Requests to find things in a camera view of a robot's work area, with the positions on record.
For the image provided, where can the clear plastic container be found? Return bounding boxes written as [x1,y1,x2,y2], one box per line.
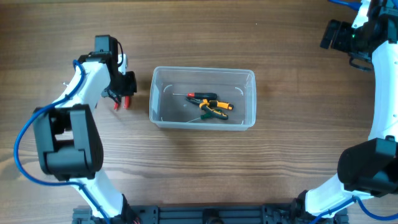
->
[149,66,257,131]

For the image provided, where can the black red screwdriver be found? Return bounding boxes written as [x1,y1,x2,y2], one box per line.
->
[173,92,218,100]

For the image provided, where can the left blue cable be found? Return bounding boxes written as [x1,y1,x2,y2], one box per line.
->
[12,58,109,224]

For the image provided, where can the orange black pliers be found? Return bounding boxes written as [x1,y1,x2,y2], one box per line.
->
[186,97,234,120]

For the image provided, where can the green handled screwdriver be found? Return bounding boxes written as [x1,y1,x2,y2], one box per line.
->
[188,113,215,123]

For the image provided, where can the red handled pruning shears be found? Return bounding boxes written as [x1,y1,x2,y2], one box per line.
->
[114,96,131,110]

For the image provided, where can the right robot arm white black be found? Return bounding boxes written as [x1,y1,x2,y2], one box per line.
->
[289,0,397,223]

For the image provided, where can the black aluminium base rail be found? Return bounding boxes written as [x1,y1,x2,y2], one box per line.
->
[72,202,348,224]

